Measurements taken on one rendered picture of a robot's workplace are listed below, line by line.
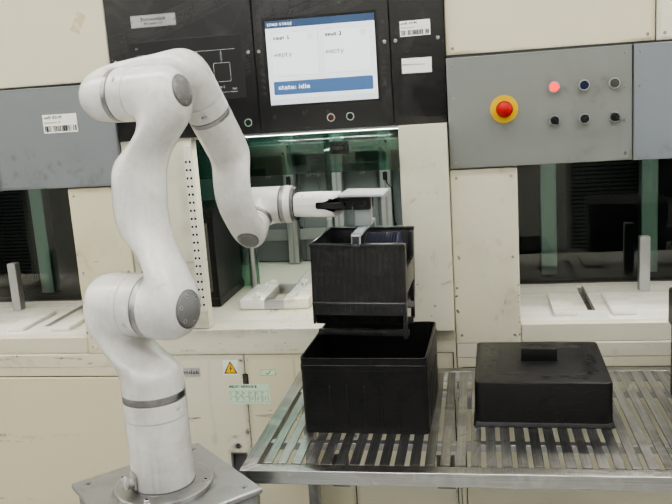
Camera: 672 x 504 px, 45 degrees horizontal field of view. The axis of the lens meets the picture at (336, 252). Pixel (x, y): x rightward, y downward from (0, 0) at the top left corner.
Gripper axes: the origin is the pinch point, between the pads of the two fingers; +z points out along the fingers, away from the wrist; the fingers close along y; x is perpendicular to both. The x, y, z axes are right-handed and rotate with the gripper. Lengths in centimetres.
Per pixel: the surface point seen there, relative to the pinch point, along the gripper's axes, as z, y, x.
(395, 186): -7, -120, -10
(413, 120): 9.2, -30.1, 16.2
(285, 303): -33, -50, -36
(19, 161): -100, -28, 12
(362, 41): -2.5, -29.7, 36.5
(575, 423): 44, 9, -48
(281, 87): -24.2, -29.4, 26.6
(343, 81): -8.0, -29.7, 27.0
